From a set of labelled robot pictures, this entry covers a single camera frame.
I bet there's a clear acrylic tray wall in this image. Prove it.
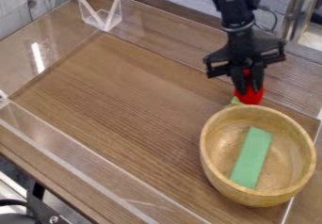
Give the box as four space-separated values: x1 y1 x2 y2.
0 90 210 224

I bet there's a green rectangular block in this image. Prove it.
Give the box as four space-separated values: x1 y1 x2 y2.
230 127 271 189

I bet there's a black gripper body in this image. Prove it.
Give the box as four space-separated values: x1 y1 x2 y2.
203 28 286 78

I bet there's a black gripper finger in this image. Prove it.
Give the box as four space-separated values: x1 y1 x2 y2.
250 62 264 92
230 67 247 94

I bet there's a metal stand in background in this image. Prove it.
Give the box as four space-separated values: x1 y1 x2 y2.
282 0 318 41

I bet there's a red plush strawberry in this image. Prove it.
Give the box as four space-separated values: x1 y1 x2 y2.
234 68 264 104

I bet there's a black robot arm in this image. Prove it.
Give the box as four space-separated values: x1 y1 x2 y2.
203 0 286 95

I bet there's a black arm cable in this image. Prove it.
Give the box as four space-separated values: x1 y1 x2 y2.
252 5 279 33

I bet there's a black table leg clamp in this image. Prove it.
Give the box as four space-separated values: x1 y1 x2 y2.
0 184 73 224

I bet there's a wooden bowl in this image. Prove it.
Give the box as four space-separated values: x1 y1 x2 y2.
200 104 316 207

